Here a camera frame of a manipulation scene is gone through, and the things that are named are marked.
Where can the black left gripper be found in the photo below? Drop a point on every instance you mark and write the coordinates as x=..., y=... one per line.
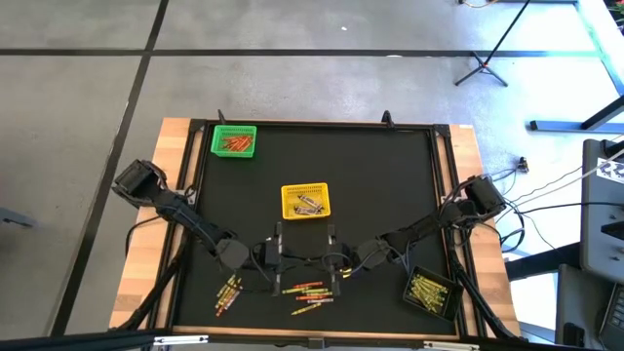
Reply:
x=244, y=254

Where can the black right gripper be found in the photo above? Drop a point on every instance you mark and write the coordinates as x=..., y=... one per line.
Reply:
x=365, y=253

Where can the yellow plastic basket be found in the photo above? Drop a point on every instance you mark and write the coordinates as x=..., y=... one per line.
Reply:
x=290, y=192

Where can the black plastic basket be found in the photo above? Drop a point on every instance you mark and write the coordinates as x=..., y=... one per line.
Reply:
x=453, y=292

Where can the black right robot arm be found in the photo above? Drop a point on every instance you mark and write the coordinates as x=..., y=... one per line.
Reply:
x=439, y=219

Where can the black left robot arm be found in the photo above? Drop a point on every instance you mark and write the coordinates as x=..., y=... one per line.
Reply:
x=170, y=207

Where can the green plastic basket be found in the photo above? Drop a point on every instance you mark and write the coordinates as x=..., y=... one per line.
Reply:
x=217, y=150

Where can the light wooden table board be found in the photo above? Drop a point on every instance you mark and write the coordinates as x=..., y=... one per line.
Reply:
x=492, y=273
x=141, y=273

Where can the dark floor beam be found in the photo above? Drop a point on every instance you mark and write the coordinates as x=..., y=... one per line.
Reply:
x=541, y=263

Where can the small black floor object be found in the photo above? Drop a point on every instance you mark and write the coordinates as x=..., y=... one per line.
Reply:
x=524, y=165

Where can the black rig beam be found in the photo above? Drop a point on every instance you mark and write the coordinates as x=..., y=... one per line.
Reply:
x=73, y=341

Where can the black tripod stand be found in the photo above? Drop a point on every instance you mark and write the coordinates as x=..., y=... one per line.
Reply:
x=482, y=66

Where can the grey equipment box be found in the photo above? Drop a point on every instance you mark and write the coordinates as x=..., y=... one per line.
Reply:
x=580, y=302

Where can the blue metal floor beam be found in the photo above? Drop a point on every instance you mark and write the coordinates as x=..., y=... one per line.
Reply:
x=560, y=127

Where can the grey chair base leg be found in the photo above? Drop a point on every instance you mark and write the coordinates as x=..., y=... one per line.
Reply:
x=14, y=218

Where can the grey metal cabinet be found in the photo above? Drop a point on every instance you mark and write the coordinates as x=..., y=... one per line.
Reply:
x=602, y=219

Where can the dark keyboard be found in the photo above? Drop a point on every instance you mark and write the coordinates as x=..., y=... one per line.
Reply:
x=615, y=317

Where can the black white marker tag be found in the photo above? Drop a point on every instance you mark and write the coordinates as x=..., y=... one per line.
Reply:
x=610, y=170

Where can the white desk blue edge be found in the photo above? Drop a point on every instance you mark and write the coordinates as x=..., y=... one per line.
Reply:
x=602, y=39

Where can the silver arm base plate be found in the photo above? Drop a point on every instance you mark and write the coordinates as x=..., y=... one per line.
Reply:
x=190, y=196
x=444, y=199

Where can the silver metal bracket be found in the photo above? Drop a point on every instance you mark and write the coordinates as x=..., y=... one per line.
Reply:
x=180, y=339
x=451, y=346

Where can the black frame mount bracket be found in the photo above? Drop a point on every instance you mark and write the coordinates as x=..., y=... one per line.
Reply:
x=387, y=118
x=222, y=118

